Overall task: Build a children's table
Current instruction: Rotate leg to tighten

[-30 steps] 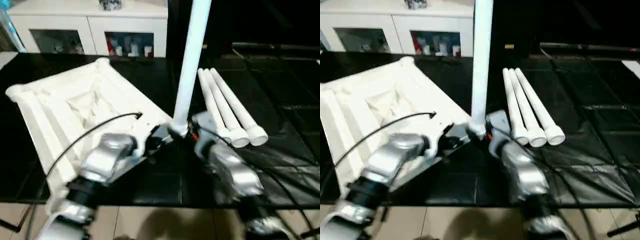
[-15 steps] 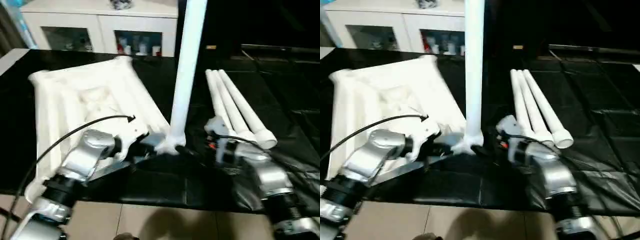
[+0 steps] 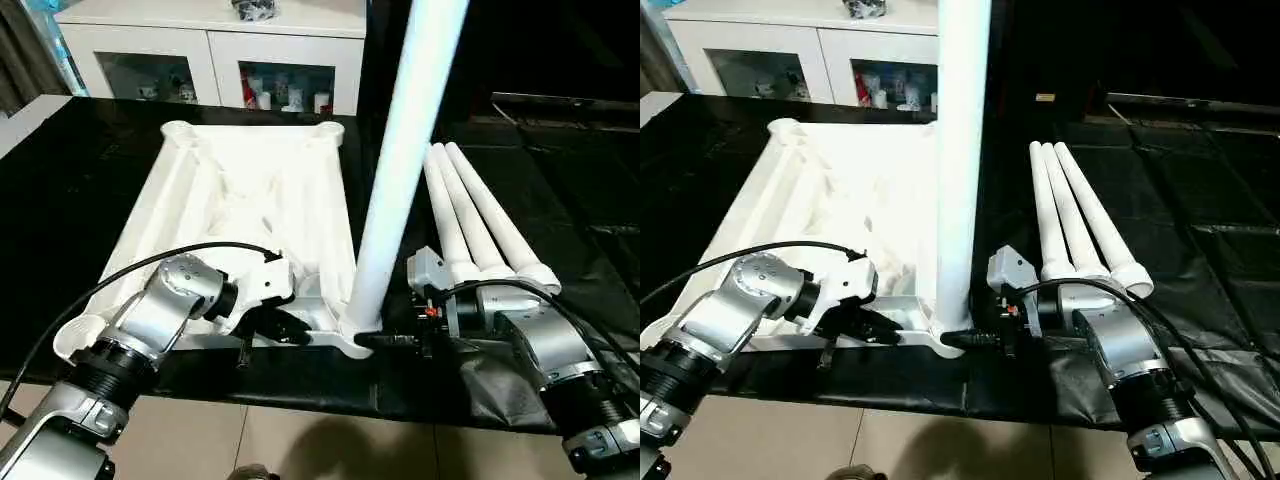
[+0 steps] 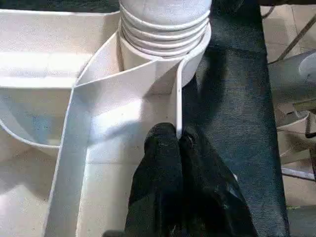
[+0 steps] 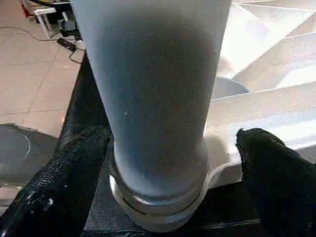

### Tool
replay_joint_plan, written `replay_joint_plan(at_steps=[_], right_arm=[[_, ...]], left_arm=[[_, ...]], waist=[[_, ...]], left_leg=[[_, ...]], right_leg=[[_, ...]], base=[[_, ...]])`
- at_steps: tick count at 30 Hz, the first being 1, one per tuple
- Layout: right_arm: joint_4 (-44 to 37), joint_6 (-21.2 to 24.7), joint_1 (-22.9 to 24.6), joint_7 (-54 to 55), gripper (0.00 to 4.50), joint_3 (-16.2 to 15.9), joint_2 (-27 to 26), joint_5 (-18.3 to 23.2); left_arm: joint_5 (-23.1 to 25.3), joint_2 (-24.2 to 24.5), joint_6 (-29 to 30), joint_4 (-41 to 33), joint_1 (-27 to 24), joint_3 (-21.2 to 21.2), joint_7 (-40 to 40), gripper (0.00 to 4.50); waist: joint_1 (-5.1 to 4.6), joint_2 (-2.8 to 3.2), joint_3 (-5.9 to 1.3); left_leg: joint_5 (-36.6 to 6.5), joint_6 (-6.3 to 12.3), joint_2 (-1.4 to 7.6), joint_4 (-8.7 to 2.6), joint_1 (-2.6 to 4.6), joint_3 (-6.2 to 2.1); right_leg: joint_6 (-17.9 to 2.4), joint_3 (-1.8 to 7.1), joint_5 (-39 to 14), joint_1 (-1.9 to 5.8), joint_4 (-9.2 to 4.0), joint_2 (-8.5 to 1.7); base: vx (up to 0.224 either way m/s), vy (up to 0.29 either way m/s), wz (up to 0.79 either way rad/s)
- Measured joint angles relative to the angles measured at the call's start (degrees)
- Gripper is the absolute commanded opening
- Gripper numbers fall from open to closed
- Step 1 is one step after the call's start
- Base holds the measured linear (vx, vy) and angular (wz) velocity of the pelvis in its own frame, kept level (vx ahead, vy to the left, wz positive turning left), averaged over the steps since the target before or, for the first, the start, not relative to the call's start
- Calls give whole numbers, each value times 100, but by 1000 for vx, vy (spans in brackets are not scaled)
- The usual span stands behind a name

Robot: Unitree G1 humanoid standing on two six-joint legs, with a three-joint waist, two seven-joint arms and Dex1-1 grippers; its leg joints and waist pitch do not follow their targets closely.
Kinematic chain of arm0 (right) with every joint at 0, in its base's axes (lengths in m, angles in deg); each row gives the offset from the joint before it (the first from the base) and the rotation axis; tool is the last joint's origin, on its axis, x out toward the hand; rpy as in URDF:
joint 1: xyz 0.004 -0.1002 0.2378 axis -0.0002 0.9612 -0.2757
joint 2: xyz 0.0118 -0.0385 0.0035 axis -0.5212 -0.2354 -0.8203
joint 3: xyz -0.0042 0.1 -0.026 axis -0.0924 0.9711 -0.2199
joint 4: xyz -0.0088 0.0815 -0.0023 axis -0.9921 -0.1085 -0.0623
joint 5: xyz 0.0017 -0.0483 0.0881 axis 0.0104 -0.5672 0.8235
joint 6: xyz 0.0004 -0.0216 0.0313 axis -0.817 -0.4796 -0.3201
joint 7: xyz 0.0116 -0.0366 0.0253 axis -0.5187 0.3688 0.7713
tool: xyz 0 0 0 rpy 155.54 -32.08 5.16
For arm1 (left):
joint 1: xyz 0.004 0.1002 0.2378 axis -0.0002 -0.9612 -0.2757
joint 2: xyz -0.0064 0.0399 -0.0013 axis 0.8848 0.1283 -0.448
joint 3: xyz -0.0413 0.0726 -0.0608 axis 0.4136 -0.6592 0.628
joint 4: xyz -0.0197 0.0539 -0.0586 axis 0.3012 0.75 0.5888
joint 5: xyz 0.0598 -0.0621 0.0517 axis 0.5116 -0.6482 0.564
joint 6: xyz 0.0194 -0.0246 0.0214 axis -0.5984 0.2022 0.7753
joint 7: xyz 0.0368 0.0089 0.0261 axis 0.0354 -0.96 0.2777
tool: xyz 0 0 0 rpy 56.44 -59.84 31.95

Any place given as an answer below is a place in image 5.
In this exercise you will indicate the white stool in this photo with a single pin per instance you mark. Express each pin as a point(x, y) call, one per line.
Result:
point(47, 17)

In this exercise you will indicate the black work mat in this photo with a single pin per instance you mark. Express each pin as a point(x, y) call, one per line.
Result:
point(89, 113)

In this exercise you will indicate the black power strip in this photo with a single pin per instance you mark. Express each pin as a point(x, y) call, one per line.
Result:
point(66, 43)

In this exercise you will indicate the white plastic table leg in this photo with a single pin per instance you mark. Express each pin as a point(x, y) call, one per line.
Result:
point(158, 98)

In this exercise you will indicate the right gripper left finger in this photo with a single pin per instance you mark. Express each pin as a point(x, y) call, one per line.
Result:
point(54, 192)

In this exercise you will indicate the white plastic children's table top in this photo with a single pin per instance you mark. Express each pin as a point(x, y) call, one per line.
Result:
point(266, 98)

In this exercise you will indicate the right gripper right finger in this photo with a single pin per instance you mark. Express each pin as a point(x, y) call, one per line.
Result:
point(281, 182)

